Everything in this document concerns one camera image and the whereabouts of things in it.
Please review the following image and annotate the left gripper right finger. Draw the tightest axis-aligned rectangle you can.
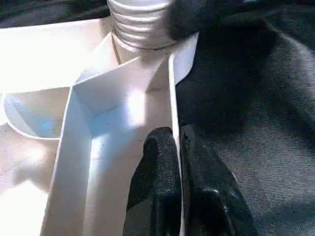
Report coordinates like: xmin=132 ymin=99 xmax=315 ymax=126
xmin=179 ymin=123 xmax=259 ymax=236

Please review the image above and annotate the white plastic table top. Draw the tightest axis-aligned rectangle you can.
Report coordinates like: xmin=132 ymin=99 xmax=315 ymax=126
xmin=0 ymin=17 xmax=200 ymax=236

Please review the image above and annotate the white plastic table leg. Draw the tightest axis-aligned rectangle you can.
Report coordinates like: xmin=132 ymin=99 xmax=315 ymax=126
xmin=105 ymin=0 xmax=177 ymax=63

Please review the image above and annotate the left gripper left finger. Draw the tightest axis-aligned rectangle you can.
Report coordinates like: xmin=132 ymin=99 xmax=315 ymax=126
xmin=122 ymin=126 xmax=184 ymax=236

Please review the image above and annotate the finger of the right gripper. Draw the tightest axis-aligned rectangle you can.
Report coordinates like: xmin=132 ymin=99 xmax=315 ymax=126
xmin=166 ymin=0 xmax=232 ymax=41

